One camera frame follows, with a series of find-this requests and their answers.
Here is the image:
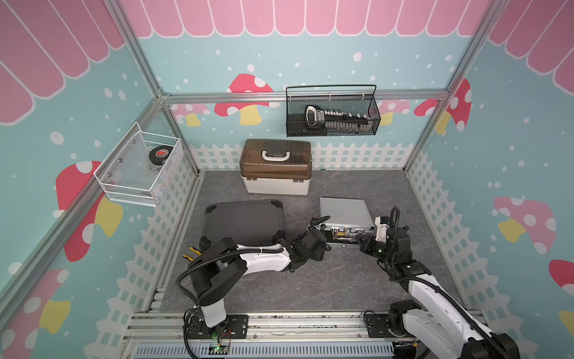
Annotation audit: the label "small silver poker case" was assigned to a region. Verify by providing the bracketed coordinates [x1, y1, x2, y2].
[319, 197, 375, 245]

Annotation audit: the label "yellow handled pliers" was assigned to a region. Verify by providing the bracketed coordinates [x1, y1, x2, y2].
[182, 246, 202, 262]

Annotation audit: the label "large black poker case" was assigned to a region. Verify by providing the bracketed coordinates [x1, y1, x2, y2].
[199, 200, 286, 251]

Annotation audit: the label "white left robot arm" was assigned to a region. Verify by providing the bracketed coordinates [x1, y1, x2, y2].
[175, 227, 331, 334]

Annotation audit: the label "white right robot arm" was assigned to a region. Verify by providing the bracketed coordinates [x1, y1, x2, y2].
[356, 224, 520, 358]

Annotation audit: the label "black tape roll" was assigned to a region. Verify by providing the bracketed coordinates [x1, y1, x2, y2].
[148, 145, 174, 166]

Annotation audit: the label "socket wrench set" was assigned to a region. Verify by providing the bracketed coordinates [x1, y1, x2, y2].
[304, 106, 372, 134]

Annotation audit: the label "white wire wall basket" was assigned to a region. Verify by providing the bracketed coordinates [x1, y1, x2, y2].
[94, 123, 183, 207]

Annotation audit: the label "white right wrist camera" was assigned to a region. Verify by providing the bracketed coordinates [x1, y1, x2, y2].
[375, 216, 390, 242]

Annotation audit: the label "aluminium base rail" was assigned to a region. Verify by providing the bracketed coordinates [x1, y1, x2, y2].
[120, 310, 494, 359]

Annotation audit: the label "black wire wall basket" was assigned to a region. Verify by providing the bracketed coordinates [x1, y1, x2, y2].
[285, 85, 381, 137]

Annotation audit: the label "white and brown tackle box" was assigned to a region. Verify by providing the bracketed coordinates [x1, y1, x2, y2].
[239, 139, 312, 195]

